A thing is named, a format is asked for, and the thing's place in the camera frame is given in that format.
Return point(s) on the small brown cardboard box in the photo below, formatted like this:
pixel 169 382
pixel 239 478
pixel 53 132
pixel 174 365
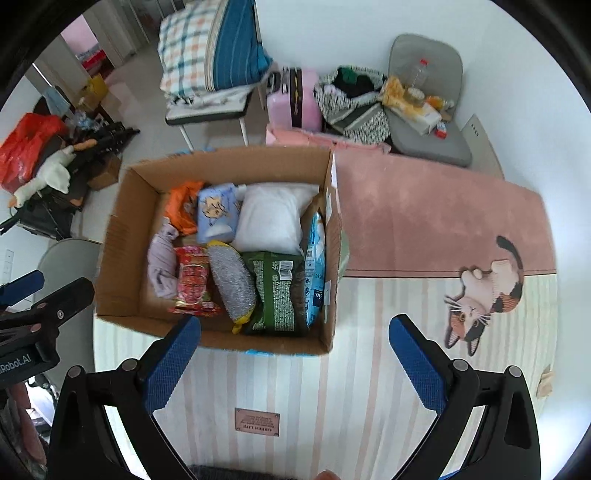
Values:
pixel 105 173

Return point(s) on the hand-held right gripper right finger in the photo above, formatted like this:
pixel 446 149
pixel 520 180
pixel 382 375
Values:
pixel 415 369

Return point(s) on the light blue cloth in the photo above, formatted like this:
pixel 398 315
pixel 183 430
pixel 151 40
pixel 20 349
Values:
pixel 59 102

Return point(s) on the clear plastic bottle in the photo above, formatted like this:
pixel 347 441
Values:
pixel 419 74

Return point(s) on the white goose plush toy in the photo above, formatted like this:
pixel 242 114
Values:
pixel 53 175

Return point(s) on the yellow and blue packet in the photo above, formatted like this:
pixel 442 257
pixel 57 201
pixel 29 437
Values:
pixel 233 281

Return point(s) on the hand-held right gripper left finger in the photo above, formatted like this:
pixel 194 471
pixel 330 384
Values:
pixel 170 369

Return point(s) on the striped pink cat-print mat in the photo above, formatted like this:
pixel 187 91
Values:
pixel 415 221

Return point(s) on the grey padded chair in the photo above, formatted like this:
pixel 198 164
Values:
pixel 431 50

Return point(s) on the plaid blue folded quilt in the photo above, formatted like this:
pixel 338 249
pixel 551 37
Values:
pixel 207 41

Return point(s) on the grey packet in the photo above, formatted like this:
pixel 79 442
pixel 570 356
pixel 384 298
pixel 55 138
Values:
pixel 161 267

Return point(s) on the orange snack packet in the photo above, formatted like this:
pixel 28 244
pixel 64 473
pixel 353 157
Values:
pixel 182 207

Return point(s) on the black folded stroller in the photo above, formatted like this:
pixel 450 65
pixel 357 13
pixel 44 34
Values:
pixel 41 217

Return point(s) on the person's left forearm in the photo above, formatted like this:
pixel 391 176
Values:
pixel 27 424

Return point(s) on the pink folded cloth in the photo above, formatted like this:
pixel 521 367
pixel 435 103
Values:
pixel 314 138

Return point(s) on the pink suitcase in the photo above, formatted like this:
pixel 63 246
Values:
pixel 300 104

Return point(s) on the white leaning board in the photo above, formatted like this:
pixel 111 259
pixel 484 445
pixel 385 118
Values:
pixel 482 143

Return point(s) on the green snack packet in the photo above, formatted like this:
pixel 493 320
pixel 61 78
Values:
pixel 272 300

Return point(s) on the red plastic bag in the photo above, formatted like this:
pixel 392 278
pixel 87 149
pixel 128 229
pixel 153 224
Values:
pixel 25 143

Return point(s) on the white metal-leg chair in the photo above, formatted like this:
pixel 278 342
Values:
pixel 207 113

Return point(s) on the small red white packet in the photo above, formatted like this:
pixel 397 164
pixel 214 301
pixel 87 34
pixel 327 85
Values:
pixel 441 130

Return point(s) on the white folded garment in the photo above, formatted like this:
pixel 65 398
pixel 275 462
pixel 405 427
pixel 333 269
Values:
pixel 207 98

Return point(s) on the beige paper scrap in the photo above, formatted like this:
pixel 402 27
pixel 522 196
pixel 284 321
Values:
pixel 546 382

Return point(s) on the blue white packet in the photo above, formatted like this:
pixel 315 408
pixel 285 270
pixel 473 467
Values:
pixel 316 258

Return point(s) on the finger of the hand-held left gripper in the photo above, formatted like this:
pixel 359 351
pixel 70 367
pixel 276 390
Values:
pixel 23 286
pixel 64 302

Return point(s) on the blue tissue pack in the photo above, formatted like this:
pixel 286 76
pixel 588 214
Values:
pixel 214 212

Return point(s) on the red snack packet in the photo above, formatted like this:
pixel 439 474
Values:
pixel 191 281

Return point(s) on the black white patterned bag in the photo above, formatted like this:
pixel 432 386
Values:
pixel 355 120

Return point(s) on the white soft pack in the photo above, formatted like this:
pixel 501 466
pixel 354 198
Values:
pixel 272 217

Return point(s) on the white flat box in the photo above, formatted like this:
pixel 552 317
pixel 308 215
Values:
pixel 415 117

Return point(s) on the yellow plastic bag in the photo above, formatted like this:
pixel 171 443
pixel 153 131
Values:
pixel 393 92

